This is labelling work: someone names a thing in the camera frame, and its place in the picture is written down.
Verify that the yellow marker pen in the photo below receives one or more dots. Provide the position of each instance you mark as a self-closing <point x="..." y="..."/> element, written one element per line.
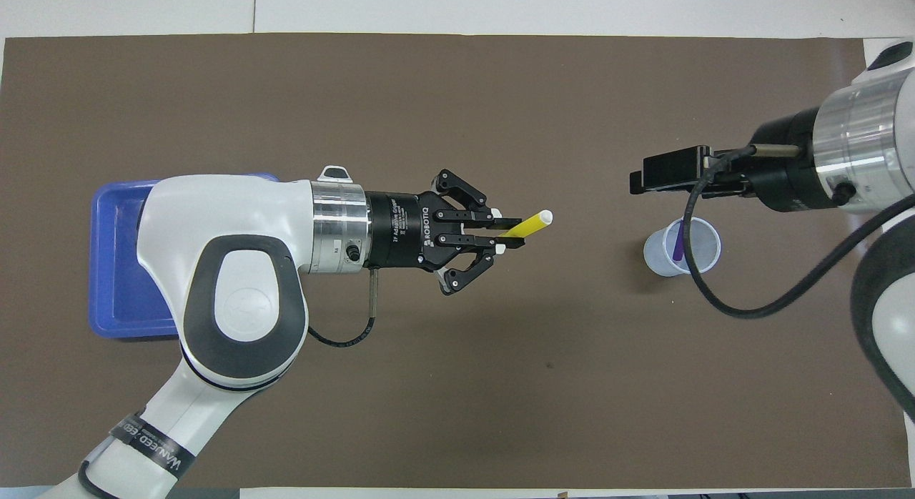
<point x="532" y="224"/>

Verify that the purple marker pen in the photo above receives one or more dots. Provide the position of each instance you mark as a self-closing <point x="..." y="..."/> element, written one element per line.
<point x="678" y="245"/>

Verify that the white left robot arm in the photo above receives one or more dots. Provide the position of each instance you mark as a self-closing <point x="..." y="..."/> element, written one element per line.
<point x="214" y="220"/>

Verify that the clear plastic cup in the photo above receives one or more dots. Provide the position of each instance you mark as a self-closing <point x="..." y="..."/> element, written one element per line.
<point x="708" y="249"/>

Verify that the brown table mat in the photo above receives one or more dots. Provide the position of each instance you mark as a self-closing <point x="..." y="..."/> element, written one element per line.
<point x="457" y="91"/>

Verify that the blue plastic tray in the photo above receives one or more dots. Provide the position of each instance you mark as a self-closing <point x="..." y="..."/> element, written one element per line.
<point x="118" y="270"/>

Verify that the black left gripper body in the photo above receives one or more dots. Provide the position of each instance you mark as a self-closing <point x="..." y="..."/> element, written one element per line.
<point x="400" y="231"/>

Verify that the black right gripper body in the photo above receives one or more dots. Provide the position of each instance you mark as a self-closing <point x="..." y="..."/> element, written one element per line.
<point x="786" y="181"/>

